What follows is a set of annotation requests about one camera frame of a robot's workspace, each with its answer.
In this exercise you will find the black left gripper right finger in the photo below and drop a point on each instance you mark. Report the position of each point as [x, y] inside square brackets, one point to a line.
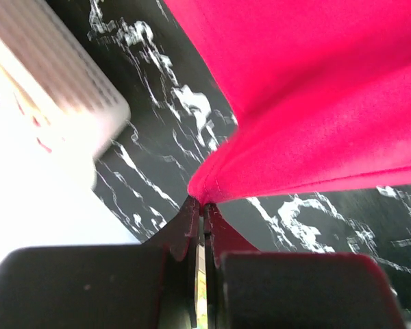
[247, 288]

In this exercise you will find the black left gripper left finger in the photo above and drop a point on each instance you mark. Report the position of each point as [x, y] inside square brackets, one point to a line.
[151, 285]

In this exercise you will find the red t-shirt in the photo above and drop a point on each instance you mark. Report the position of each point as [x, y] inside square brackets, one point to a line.
[321, 91]

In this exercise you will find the white plastic basket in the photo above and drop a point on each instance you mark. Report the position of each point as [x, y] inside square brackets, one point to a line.
[71, 92]

